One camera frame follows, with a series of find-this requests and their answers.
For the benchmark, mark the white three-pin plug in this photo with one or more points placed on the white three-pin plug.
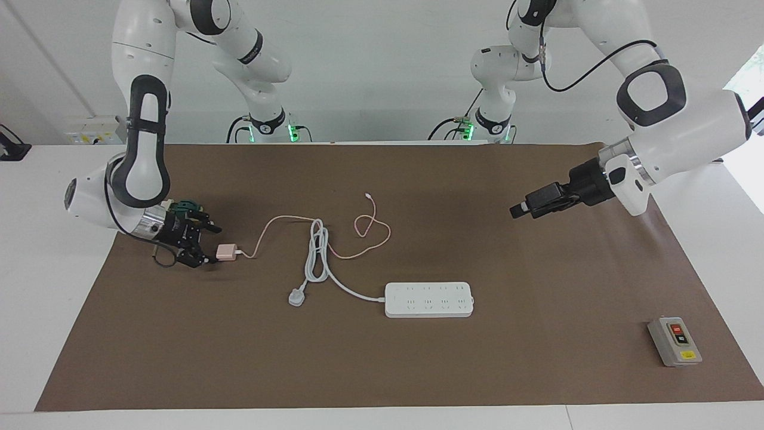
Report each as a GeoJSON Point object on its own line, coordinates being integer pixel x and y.
{"type": "Point", "coordinates": [297, 297]}

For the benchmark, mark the white power strip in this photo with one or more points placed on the white power strip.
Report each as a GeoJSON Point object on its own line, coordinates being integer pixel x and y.
{"type": "Point", "coordinates": [430, 300]}

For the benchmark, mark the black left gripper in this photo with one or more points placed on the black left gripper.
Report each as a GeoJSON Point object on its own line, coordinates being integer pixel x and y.
{"type": "Point", "coordinates": [591, 182]}

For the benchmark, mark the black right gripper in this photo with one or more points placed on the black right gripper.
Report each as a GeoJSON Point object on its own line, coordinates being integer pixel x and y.
{"type": "Point", "coordinates": [179, 236]}

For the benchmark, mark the white wall socket box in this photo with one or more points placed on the white wall socket box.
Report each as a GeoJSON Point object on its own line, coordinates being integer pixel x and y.
{"type": "Point", "coordinates": [95, 131]}

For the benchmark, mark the black monitor stand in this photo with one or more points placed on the black monitor stand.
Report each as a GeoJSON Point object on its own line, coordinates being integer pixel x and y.
{"type": "Point", "coordinates": [758, 108]}

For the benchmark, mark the brown table mat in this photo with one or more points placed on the brown table mat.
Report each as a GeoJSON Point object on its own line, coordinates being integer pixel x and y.
{"type": "Point", "coordinates": [239, 358]}

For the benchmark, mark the green knife switch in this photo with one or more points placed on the green knife switch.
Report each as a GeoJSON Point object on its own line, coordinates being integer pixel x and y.
{"type": "Point", "coordinates": [186, 206]}

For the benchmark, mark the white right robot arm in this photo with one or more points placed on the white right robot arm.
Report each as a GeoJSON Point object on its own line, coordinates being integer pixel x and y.
{"type": "Point", "coordinates": [140, 167]}

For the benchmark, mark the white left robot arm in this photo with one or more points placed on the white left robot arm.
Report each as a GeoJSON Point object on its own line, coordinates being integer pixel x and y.
{"type": "Point", "coordinates": [686, 125]}

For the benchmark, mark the pink charger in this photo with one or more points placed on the pink charger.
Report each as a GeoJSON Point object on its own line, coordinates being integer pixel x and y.
{"type": "Point", "coordinates": [227, 252]}

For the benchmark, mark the grey on-off switch box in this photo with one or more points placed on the grey on-off switch box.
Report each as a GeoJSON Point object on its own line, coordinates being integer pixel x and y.
{"type": "Point", "coordinates": [673, 343]}

